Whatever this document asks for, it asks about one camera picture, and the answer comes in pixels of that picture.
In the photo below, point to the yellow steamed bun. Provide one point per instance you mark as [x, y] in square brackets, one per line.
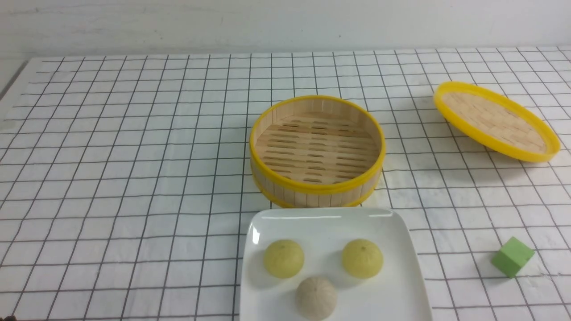
[362, 258]
[283, 258]

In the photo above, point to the beige steamed bun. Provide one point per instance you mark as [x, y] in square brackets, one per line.
[316, 298]

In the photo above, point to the white checkered tablecloth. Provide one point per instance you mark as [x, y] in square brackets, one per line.
[126, 190]

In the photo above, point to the white square plate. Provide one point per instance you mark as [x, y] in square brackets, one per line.
[397, 293]

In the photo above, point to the yellow bamboo steamer basket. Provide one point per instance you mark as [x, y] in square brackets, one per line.
[316, 151]

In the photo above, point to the green cube block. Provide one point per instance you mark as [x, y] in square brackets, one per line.
[512, 257]

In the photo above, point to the yellow bamboo steamer lid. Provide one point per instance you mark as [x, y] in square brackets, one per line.
[496, 122]

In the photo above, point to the yellow steamed bun front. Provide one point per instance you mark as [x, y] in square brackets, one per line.
[283, 258]

